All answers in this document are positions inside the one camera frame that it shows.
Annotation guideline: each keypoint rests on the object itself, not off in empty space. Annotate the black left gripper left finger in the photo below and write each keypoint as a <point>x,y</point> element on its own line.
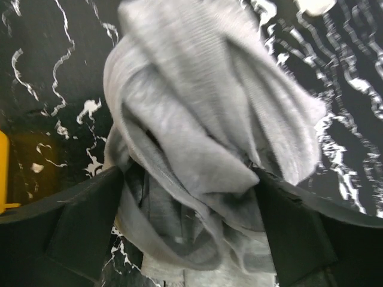
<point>61,240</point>

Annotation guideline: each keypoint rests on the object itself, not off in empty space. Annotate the yellow plastic tray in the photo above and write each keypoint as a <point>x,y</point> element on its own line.
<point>5,156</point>

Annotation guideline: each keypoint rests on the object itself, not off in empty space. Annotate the white rack base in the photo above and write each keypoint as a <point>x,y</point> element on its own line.
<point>315,7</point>

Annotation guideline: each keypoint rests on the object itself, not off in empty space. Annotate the grey sock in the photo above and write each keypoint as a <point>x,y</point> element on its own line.
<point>197,104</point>

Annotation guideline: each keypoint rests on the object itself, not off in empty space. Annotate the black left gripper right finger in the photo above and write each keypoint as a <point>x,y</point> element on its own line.
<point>316,242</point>

